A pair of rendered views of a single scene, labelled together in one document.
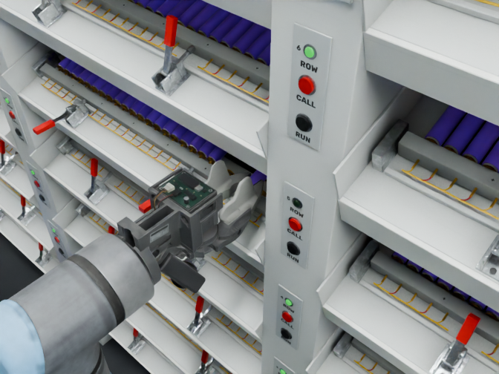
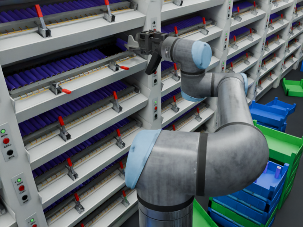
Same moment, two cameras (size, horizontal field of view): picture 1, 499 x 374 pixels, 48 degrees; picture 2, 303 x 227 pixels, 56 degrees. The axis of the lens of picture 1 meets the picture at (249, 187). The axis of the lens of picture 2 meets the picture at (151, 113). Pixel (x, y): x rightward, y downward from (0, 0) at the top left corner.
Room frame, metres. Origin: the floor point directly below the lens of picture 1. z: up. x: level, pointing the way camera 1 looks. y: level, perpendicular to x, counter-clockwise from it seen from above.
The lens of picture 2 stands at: (0.49, 1.18, 1.29)
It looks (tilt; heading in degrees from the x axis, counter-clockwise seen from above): 29 degrees down; 269
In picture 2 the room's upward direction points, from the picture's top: 1 degrees counter-clockwise
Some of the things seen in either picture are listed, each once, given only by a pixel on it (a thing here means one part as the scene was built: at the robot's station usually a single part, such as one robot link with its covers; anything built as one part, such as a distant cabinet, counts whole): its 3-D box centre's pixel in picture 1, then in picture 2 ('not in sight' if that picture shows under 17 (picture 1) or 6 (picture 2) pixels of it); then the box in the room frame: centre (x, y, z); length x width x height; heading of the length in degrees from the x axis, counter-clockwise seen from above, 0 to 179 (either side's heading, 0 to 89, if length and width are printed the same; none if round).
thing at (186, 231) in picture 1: (170, 228); (154, 43); (0.44, 0.09, 0.99); 0.12 x 0.08 x 0.09; 138
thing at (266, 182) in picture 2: not in sight; (249, 168); (-0.01, 0.11, 0.36); 0.30 x 0.20 x 0.08; 138
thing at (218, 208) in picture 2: not in sight; (242, 203); (-0.01, 0.11, 0.12); 0.30 x 0.20 x 0.08; 138
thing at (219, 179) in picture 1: (220, 179); (130, 42); (0.54, 0.04, 0.98); 0.09 x 0.03 x 0.06; 142
